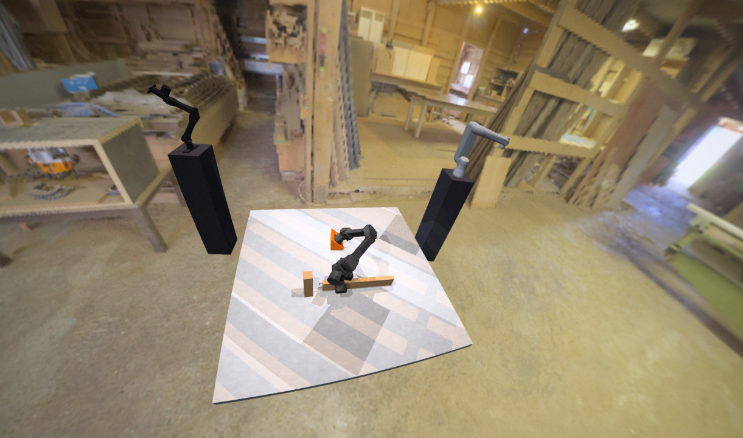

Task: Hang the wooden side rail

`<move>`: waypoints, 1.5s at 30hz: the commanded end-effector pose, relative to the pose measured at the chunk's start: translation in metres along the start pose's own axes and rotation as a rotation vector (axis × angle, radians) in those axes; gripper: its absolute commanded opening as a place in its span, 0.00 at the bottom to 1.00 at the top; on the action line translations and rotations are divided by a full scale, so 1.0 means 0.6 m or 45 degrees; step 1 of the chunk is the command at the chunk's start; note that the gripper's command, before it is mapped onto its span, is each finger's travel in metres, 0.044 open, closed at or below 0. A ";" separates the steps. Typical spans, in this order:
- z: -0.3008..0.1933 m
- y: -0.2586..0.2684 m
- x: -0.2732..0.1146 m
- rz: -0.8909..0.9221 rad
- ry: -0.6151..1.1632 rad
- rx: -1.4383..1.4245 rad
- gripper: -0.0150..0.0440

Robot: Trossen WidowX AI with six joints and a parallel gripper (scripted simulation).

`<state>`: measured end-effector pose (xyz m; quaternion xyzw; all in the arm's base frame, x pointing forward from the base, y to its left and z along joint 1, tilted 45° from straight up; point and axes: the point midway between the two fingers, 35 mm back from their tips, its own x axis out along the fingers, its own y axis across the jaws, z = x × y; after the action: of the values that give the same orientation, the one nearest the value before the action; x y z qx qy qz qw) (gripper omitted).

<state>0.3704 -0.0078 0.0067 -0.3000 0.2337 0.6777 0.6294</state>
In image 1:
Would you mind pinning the brown wooden post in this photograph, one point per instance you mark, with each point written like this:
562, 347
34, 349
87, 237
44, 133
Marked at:
308, 283

